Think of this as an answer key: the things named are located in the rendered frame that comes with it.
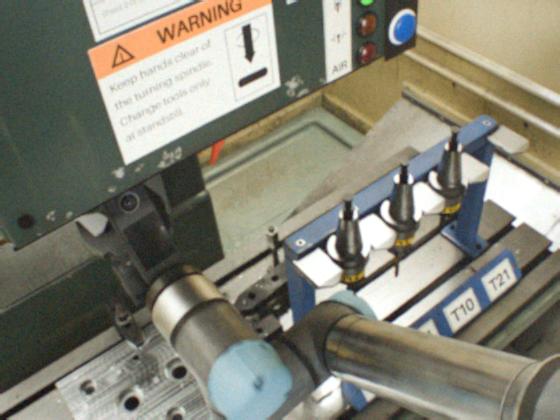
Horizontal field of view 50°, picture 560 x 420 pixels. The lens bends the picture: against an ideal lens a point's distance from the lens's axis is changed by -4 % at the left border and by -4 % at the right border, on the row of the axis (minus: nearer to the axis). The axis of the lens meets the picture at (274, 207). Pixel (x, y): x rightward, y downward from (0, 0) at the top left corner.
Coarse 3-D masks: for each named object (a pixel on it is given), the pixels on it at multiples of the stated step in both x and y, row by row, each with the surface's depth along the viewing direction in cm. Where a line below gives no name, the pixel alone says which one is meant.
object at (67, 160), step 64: (0, 0) 36; (64, 0) 39; (192, 0) 45; (320, 0) 52; (384, 0) 57; (0, 64) 38; (64, 64) 41; (320, 64) 56; (0, 128) 41; (64, 128) 44; (0, 192) 43; (64, 192) 47
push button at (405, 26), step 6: (402, 18) 59; (408, 18) 59; (414, 18) 60; (396, 24) 59; (402, 24) 59; (408, 24) 59; (414, 24) 60; (396, 30) 59; (402, 30) 59; (408, 30) 60; (414, 30) 61; (396, 36) 60; (402, 36) 60; (408, 36) 61; (402, 42) 61
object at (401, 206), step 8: (400, 184) 91; (408, 184) 91; (392, 192) 93; (400, 192) 92; (408, 192) 92; (392, 200) 94; (400, 200) 92; (408, 200) 92; (392, 208) 94; (400, 208) 93; (408, 208) 93; (392, 216) 95; (400, 216) 94; (408, 216) 94
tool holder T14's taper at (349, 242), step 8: (344, 224) 87; (352, 224) 87; (344, 232) 88; (352, 232) 88; (360, 232) 89; (336, 240) 90; (344, 240) 89; (352, 240) 89; (360, 240) 90; (336, 248) 91; (344, 248) 90; (352, 248) 90; (360, 248) 91; (344, 256) 91; (352, 256) 91
